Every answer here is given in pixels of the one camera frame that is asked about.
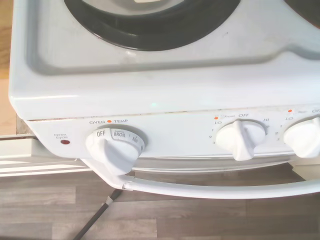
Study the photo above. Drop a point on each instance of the thin black rod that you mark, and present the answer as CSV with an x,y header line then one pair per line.
x,y
95,219

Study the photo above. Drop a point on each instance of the white burner control knob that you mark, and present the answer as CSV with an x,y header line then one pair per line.
x,y
303,140
241,140

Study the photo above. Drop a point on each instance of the white oven temperature knob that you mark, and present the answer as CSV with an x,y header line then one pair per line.
x,y
110,153

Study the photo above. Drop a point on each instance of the white electric stove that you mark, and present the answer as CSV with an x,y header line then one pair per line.
x,y
150,85

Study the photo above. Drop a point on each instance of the black coil burner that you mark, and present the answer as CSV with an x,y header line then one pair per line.
x,y
308,6
150,37

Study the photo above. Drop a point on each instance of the red oven cycle light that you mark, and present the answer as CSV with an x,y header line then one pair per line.
x,y
65,142

